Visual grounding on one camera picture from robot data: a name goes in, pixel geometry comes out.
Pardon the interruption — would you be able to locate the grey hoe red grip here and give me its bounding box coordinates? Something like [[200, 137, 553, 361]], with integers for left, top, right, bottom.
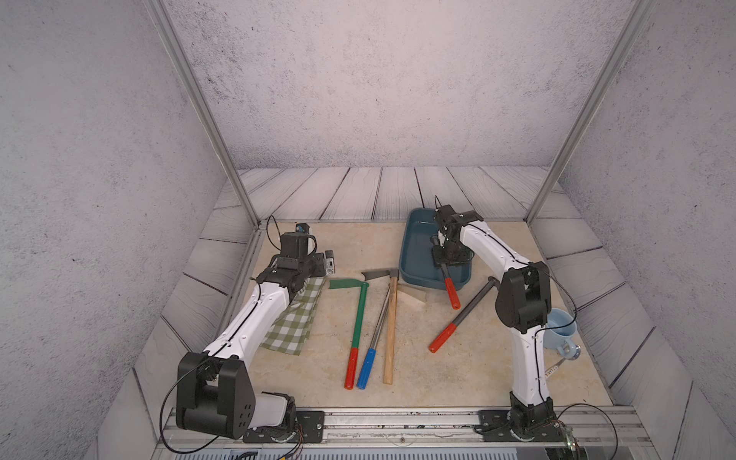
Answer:
[[430, 235, 461, 310], [429, 277, 500, 353]]

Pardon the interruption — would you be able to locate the wooden handled hoe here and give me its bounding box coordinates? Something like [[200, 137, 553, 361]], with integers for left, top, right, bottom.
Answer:
[[362, 268, 399, 384]]

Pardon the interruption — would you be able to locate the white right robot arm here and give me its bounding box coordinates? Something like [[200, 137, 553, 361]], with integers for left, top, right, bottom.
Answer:
[[434, 204, 556, 441]]

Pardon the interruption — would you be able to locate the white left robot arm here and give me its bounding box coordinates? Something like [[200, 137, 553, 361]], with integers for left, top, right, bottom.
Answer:
[[176, 223, 328, 439]]

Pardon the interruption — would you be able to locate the teal plastic storage box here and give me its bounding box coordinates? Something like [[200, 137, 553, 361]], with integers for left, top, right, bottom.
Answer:
[[400, 208, 475, 291]]

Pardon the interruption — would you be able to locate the green hoe with red grip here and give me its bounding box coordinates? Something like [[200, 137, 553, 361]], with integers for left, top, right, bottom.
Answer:
[[329, 278, 369, 390]]

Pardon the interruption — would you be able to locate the steel hoe with blue grip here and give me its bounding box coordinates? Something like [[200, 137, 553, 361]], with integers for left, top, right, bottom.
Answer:
[[356, 284, 427, 390]]

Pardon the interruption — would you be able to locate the green white checkered cloth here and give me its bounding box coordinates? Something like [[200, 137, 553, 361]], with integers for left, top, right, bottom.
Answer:
[[261, 277, 327, 356]]

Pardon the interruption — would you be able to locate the light blue mug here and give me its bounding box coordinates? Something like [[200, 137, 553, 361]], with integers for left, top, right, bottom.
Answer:
[[544, 309, 581, 360]]

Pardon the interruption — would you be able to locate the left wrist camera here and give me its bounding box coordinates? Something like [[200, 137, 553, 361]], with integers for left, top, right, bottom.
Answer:
[[295, 222, 311, 234]]

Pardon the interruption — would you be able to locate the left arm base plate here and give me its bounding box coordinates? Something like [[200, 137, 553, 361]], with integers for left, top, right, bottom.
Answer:
[[243, 409, 326, 444]]

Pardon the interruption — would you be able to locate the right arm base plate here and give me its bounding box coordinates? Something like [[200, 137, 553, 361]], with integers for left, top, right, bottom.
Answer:
[[473, 409, 565, 443]]

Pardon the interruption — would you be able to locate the aluminium front rail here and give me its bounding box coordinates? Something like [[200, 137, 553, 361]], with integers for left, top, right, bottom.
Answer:
[[153, 404, 659, 459]]

